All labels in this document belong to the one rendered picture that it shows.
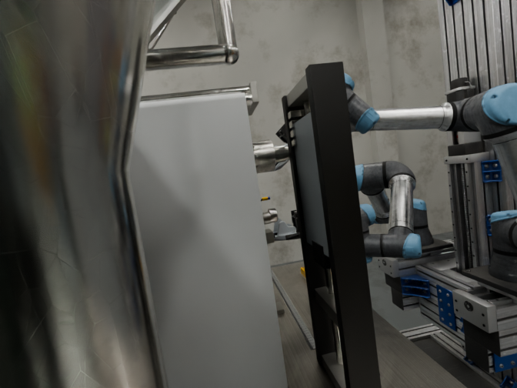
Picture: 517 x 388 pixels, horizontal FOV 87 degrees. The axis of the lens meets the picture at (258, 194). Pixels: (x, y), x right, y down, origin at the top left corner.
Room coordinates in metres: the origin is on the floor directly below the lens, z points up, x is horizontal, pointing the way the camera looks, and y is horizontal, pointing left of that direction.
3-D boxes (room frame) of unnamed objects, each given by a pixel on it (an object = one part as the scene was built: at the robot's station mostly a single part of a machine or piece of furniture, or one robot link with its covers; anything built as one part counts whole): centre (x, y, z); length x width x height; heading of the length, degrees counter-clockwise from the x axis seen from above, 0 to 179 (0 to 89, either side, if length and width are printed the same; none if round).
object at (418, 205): (1.42, -0.79, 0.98); 0.13 x 0.12 x 0.14; 57
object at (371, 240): (0.90, -0.33, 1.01); 0.11 x 0.08 x 0.11; 57
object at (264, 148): (0.55, -0.01, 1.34); 0.06 x 0.06 x 0.06; 8
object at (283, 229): (0.85, -0.06, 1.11); 0.09 x 0.03 x 0.06; 107
